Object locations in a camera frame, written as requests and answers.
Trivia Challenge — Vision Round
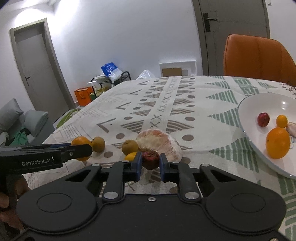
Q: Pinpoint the large orange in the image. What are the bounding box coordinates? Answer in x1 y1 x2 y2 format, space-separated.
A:
71 136 92 162
265 128 290 159

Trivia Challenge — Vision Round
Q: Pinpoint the small tangerine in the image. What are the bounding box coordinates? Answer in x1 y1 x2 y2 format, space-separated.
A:
125 152 137 162
276 114 288 128

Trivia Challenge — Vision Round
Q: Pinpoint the brown pear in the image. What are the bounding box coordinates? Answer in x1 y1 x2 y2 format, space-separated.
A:
121 140 138 156
91 137 105 153

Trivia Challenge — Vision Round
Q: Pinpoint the dark red apple back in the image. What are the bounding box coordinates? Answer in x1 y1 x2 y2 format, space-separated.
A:
142 151 160 170

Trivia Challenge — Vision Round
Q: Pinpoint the large peeled pomelo half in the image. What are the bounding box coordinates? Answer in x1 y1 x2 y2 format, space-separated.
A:
135 129 183 162

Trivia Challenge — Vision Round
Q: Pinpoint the red apple front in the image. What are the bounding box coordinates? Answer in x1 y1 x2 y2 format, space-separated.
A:
257 113 270 128

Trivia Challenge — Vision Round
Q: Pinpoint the small peeled pomelo piece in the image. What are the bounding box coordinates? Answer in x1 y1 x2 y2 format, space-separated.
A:
286 122 296 138

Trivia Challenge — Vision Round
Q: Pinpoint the person's left hand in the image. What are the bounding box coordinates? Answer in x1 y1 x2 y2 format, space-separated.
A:
1 175 30 230

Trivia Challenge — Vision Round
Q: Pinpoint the green floor rug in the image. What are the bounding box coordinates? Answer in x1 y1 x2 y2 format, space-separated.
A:
56 108 81 128

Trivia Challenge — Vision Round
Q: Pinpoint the grey sofa cushion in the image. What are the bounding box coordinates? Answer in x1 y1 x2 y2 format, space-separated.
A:
1 98 55 147

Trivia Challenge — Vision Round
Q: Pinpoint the orange paper bag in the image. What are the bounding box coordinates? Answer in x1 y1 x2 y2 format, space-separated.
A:
74 87 93 106

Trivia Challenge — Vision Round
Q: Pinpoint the patterned white tablecloth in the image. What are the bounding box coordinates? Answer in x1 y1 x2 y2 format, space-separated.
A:
25 76 295 240

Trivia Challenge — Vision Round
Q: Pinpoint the black metal rack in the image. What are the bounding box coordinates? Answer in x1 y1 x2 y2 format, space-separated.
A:
87 71 131 93

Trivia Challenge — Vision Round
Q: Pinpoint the blue white plastic bag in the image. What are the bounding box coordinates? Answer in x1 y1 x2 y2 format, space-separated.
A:
101 62 123 82

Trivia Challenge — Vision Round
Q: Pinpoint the clear plastic bag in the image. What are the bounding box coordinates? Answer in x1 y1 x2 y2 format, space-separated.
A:
137 69 156 80

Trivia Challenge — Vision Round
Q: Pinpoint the white ceramic plate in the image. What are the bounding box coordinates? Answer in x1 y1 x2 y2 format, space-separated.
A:
237 92 296 180

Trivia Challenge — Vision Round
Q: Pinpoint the orange leather chair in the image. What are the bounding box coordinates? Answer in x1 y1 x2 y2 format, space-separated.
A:
223 34 295 86

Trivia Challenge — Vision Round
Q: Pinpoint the white foam packaging frame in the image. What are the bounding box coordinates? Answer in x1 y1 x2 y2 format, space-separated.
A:
159 61 197 77

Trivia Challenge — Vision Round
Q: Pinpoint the grey door with handle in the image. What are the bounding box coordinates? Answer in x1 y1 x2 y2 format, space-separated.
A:
191 0 271 76

